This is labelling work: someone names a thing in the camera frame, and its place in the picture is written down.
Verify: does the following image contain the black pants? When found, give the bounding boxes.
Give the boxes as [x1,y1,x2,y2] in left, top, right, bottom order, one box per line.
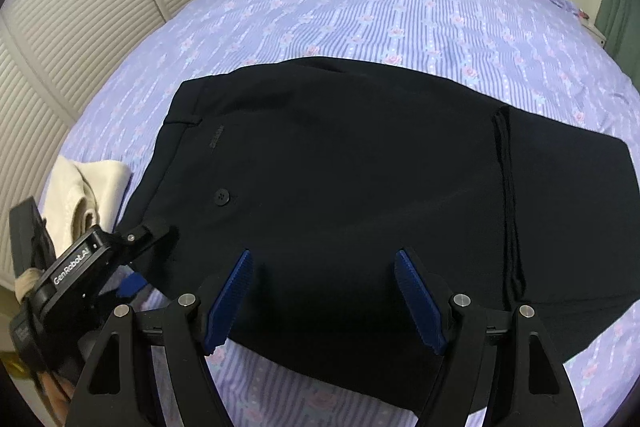
[118,57,639,412]

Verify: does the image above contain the green curtain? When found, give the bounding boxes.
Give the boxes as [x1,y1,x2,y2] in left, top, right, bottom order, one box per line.
[596,0,640,88]

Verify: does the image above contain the white nightstand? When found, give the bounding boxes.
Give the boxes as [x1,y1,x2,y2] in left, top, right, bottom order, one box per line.
[578,10,606,48]

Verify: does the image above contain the cream folded cloth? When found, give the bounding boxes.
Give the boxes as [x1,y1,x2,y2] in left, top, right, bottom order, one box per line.
[9,156,131,301]

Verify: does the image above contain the purple floral bed sheet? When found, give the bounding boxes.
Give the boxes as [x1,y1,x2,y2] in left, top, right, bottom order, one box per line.
[61,0,639,426]

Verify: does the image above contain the white louvered wardrobe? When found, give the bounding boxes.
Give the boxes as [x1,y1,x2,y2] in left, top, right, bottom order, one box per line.
[0,0,239,291]

